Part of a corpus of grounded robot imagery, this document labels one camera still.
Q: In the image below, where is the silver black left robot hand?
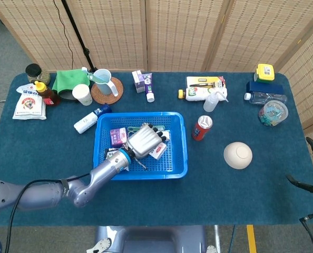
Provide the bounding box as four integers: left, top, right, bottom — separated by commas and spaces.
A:
125, 122, 168, 159

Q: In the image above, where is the red Arctic Ocean can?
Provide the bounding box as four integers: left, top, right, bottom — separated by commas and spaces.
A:
191, 115, 213, 142

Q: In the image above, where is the white bottle navy cap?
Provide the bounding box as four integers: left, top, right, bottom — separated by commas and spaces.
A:
73, 103, 113, 134

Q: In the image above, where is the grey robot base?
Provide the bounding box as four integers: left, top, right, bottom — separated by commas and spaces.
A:
86, 225, 218, 253

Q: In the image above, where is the white red blue carton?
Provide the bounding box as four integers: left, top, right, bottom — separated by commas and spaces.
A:
148, 142, 168, 161

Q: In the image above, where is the blue plastic mesh basket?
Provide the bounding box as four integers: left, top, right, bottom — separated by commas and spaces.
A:
93, 111, 188, 181

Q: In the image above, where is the green brush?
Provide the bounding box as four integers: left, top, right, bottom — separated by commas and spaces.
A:
126, 124, 165, 134

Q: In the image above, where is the small purple white box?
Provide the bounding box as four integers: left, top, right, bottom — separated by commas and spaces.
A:
110, 127, 129, 148

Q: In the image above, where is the red white snack packet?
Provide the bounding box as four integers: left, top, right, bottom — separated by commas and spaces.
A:
104, 148, 120, 160

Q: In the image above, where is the cork coaster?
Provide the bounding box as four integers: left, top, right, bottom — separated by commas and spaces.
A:
91, 76, 124, 105

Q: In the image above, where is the purple white toothpaste tube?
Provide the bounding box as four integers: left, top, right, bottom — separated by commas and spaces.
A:
142, 73, 155, 103

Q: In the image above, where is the purple white drink carton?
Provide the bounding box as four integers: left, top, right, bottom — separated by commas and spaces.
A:
131, 70, 146, 94

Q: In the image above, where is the teal table cloth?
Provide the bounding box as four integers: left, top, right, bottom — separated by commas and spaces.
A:
0, 71, 313, 227

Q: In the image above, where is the pale blue measuring jug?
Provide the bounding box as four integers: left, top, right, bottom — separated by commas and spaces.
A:
89, 69, 119, 97

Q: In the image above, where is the white drink bottle yellow cap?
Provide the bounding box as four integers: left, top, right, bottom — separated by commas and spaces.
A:
178, 86, 228, 102

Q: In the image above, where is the white paper cup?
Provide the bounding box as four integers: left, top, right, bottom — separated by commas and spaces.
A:
72, 83, 93, 106

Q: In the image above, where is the clear squeeze wash bottle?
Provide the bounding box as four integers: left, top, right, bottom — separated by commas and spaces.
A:
203, 88, 229, 113

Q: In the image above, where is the clear jar of clips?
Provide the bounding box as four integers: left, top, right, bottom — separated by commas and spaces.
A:
258, 100, 289, 127

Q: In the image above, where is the yellow tool blister package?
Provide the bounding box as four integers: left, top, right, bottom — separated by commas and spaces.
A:
185, 76, 227, 89

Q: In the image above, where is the beige upturned bowl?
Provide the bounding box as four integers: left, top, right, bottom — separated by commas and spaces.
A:
223, 141, 253, 170

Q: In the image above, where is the black round dish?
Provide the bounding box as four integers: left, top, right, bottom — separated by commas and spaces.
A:
56, 89, 77, 101

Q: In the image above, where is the yellow floor tape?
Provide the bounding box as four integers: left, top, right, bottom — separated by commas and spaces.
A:
246, 225, 257, 253

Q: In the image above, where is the green cloth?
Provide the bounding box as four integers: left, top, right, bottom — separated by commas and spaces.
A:
52, 69, 91, 94

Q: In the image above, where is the clear water bottle white cap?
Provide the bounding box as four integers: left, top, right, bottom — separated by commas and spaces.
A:
243, 91, 288, 106

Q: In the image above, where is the honey bottle yellow cap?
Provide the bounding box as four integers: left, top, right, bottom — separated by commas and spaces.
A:
34, 81, 62, 106

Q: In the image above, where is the navy blue box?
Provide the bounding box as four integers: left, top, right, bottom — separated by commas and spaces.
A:
246, 80, 285, 95

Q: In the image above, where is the bamboo folding screen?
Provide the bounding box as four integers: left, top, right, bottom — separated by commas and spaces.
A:
0, 0, 313, 139

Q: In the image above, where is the white flour bag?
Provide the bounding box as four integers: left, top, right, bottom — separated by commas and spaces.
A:
12, 83, 47, 121

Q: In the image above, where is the green container yellow lid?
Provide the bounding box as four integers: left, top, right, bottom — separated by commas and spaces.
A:
253, 63, 276, 83

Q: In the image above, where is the black stand pole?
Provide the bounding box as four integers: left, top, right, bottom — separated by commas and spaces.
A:
61, 0, 95, 73

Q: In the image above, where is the glass jar black lid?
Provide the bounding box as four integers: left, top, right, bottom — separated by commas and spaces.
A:
25, 63, 52, 85

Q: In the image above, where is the beige braided rope bundle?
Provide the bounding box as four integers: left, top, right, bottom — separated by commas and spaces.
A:
122, 122, 149, 169

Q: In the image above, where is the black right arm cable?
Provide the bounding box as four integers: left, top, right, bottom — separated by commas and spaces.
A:
299, 209, 313, 253

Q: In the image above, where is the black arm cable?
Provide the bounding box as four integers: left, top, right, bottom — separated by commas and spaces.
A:
5, 172, 91, 253
299, 209, 313, 253

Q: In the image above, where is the thin black hanging cable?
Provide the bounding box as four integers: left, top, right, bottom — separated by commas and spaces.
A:
53, 0, 75, 70

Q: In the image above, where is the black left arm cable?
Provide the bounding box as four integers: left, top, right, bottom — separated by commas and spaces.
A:
5, 172, 91, 253

